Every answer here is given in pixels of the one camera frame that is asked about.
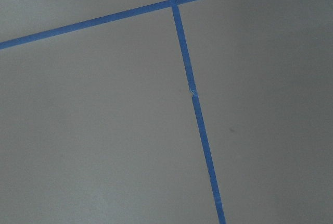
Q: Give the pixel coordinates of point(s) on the long blue tape strip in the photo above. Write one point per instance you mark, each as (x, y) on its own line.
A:
(197, 110)

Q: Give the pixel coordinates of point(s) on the crossing blue tape strip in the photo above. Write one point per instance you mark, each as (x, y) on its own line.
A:
(91, 23)

